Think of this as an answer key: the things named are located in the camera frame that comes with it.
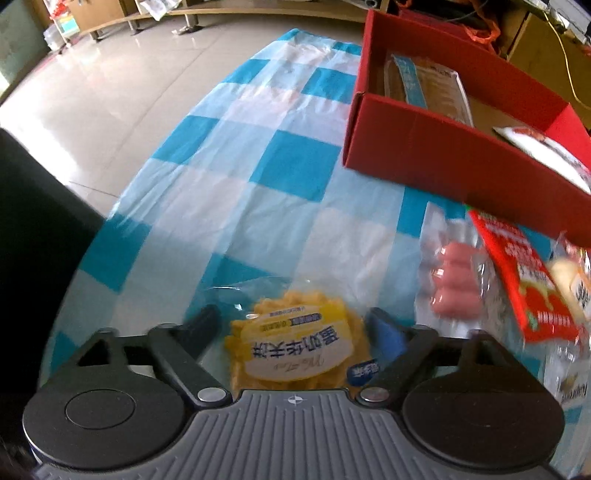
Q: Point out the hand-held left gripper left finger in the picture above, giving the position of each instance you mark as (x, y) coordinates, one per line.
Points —
(203, 325)

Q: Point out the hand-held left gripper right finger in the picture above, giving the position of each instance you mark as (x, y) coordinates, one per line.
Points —
(385, 330)

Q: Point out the yellow twisted snack packet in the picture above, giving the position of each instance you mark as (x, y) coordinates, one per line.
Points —
(295, 341)

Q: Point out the red cardboard box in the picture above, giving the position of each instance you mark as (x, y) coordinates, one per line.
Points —
(415, 147)

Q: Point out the clear pink sausage packet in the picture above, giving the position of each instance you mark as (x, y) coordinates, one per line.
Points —
(455, 286)

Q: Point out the blue checked tablecloth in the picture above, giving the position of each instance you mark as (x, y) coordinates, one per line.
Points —
(231, 194)

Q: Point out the red snack packet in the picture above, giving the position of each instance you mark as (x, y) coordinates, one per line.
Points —
(517, 267)

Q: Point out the black furniture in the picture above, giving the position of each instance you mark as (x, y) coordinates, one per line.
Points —
(41, 258)

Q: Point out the white cake packet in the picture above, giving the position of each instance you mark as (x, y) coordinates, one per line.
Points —
(572, 383)

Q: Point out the white packet with red print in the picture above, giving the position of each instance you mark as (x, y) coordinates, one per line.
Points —
(554, 157)

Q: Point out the blue and brown biscuit packet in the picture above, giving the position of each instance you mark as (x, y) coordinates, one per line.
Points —
(434, 87)

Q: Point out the wooden cabinet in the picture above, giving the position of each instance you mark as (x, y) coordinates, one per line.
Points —
(540, 64)

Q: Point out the low wooden shelf unit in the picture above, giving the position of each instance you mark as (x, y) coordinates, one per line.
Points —
(138, 16)

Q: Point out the white plastic container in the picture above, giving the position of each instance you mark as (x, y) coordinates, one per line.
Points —
(62, 27)

